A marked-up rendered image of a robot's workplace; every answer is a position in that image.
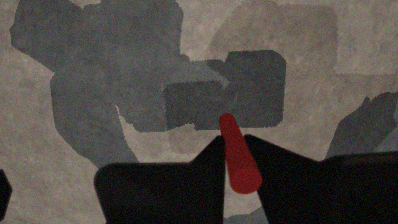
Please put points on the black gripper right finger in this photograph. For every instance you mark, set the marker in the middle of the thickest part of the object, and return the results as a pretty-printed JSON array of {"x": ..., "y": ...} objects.
[{"x": 299, "y": 190}]

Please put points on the red peg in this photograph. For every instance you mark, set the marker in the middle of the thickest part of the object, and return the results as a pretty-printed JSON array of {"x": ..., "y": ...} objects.
[{"x": 244, "y": 177}]

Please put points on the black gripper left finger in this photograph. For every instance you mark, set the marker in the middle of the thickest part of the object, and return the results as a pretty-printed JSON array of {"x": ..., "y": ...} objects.
[{"x": 173, "y": 189}]

